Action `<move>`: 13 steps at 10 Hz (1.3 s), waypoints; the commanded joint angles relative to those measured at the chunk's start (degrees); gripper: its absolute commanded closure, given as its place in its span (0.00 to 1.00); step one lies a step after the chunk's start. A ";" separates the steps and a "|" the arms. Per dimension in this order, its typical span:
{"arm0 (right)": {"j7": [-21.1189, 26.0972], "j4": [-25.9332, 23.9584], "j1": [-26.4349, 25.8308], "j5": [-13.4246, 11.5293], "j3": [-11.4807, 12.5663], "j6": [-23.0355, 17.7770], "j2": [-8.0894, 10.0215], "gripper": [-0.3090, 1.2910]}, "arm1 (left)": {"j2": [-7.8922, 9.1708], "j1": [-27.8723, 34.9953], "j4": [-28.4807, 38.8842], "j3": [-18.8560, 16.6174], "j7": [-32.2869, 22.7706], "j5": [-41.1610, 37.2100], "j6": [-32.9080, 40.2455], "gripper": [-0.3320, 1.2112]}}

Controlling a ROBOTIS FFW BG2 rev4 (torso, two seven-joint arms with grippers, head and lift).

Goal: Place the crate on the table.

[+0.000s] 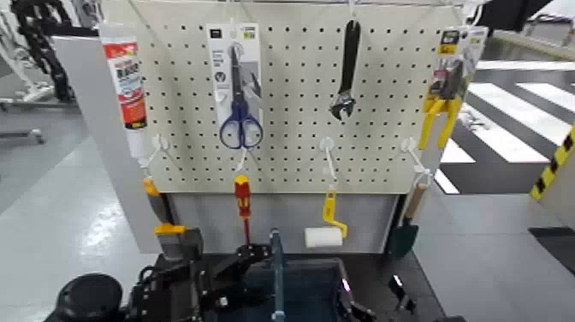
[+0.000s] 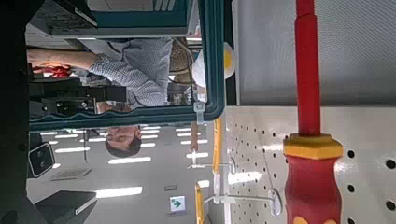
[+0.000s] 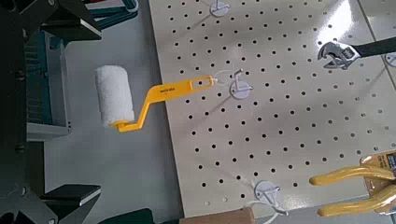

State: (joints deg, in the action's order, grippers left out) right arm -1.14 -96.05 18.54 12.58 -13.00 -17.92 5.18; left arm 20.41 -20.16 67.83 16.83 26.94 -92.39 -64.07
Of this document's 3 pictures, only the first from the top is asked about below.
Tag black cable drag chain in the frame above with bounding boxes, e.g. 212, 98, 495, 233
9, 0, 98, 104

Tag blue scissors on package card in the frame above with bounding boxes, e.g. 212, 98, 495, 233
205, 22, 265, 151

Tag grey floor rail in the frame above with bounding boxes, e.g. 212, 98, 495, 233
0, 128, 46, 146

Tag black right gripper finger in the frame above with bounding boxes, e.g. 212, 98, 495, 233
388, 274, 417, 314
347, 301, 377, 322

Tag red yellow screwdriver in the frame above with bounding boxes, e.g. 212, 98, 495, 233
233, 174, 252, 247

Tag cream perforated pegboard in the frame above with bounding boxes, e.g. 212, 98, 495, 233
100, 0, 469, 195

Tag black adjustable wrench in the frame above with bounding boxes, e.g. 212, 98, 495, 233
329, 19, 362, 122

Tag dark blue crate teal handle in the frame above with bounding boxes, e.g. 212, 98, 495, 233
202, 228, 360, 322

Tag grey display stand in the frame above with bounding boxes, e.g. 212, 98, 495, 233
52, 34, 443, 256

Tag black floor mat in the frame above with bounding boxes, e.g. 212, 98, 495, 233
528, 225, 575, 277

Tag green trowel wooden handle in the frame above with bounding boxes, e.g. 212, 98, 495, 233
387, 182, 429, 260

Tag white metal frame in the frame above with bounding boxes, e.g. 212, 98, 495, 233
0, 17, 56, 111

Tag black cable loop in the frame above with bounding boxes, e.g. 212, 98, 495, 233
137, 265, 158, 287

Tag yellow handled pliers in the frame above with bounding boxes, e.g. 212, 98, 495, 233
418, 26, 489, 152

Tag white sealant tube red label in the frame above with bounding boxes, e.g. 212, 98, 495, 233
98, 21, 151, 159

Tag white paint roller yellow handle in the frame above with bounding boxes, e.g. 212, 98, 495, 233
304, 190, 350, 250

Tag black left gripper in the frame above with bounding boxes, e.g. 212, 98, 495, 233
130, 243, 272, 322

